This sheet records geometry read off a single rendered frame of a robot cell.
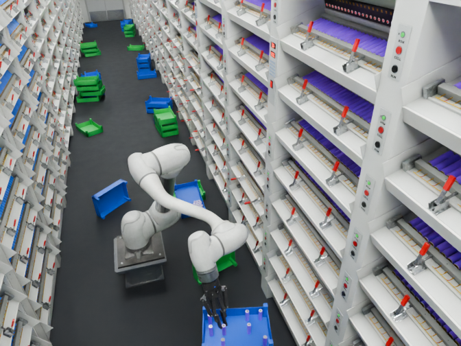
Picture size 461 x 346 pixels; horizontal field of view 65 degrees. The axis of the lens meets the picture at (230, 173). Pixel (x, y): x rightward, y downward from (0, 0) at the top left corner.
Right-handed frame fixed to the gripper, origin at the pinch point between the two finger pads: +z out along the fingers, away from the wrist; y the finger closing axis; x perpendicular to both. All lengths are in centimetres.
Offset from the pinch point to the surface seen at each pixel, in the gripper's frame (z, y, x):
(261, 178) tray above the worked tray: -45, -56, -30
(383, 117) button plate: -78, -30, 76
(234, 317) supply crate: 6.5, -8.7, -5.6
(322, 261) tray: -19, -38, 29
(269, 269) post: 9, -48, -33
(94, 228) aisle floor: -20, 25, -160
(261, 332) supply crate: 11.9, -14.3, 6.2
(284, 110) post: -81, -51, 9
